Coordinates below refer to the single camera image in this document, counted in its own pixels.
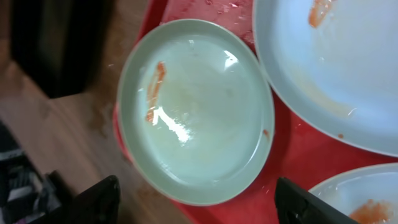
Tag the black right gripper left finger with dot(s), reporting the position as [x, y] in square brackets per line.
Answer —
[98, 204]

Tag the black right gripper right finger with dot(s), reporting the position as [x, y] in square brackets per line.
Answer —
[295, 205]

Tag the white plate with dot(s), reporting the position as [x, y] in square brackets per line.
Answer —
[361, 190]
[195, 112]
[334, 64]

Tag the red plastic tray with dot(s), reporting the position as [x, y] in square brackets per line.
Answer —
[299, 151]

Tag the black water basin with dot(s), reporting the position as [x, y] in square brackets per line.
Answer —
[59, 43]

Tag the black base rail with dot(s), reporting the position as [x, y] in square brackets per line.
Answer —
[25, 196]

